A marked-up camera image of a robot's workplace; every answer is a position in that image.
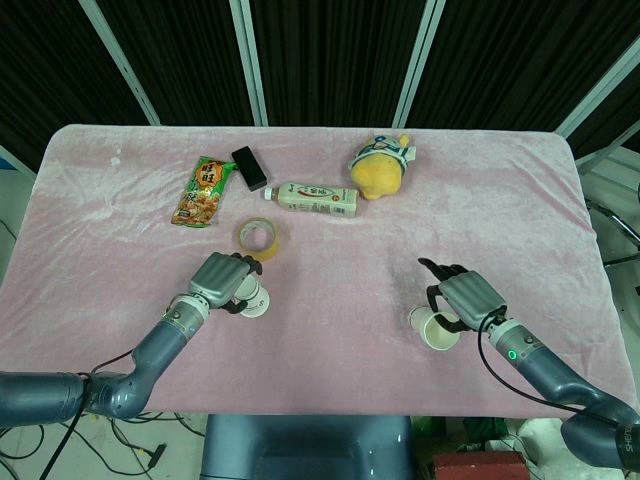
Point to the green snack bag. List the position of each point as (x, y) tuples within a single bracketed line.
[(202, 192)]

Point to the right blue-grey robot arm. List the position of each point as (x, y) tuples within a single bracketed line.
[(550, 380)]

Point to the right black five-finger robot hand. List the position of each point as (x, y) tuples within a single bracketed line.
[(470, 295)]

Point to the white screen frame post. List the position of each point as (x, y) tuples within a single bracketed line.
[(417, 60), (125, 65), (250, 60), (595, 85)]

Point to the black rectangular box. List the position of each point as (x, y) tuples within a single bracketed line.
[(250, 169)]

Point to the milk tea bottle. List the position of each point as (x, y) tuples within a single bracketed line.
[(315, 199)]

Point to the red box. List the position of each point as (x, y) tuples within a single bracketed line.
[(477, 466)]

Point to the left black five-finger robot hand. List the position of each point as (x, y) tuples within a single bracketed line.
[(220, 275)]

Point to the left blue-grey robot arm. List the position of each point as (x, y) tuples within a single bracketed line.
[(150, 350)]

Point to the yellow plush toy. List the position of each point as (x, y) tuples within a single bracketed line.
[(377, 172)]

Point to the blue-grey robot torso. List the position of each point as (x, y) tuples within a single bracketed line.
[(305, 445)]

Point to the yellow tape roll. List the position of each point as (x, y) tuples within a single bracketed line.
[(272, 250)]

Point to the pink plush tablecloth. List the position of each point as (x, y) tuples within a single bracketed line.
[(340, 250)]

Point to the single white paper cup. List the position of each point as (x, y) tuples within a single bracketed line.
[(440, 335)]

